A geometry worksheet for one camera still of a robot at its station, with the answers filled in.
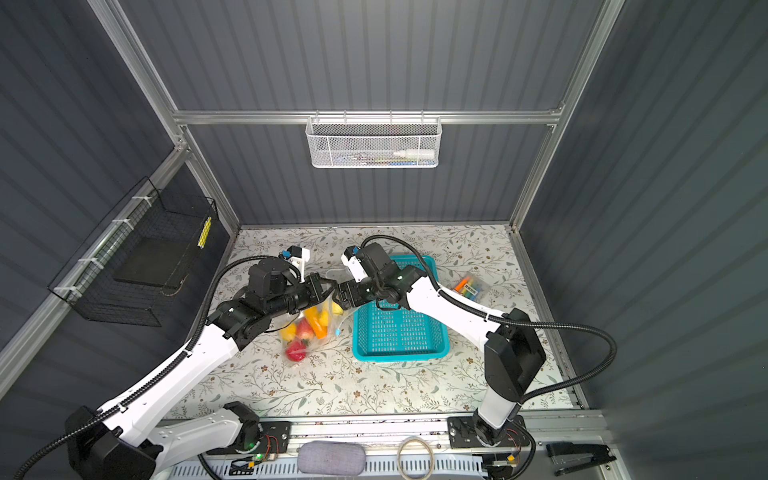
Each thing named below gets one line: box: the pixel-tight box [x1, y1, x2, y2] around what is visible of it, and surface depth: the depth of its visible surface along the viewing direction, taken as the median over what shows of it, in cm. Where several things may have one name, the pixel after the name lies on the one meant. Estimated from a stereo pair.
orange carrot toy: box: [304, 306, 328, 340], surface depth 90 cm
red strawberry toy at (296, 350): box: [285, 340, 307, 362], surface depth 85 cm
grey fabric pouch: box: [296, 440, 366, 476], surface depth 69 cm
